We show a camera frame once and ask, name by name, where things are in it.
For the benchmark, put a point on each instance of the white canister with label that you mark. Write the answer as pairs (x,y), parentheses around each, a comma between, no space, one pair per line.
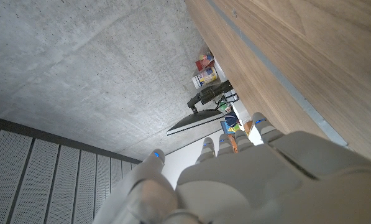
(205,77)

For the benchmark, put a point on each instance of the colourful stacked cups toy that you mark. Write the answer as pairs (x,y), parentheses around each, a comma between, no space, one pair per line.
(234,128)

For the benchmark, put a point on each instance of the black computer monitor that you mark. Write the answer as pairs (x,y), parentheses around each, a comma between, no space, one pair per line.
(197,121)

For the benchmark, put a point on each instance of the white cardboard box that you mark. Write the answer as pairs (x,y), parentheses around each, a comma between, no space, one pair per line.
(241,110)

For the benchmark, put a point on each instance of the red cup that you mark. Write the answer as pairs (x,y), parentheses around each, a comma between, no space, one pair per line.
(204,61)

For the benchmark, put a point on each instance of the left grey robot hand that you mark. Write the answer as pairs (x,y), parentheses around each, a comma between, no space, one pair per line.
(250,186)

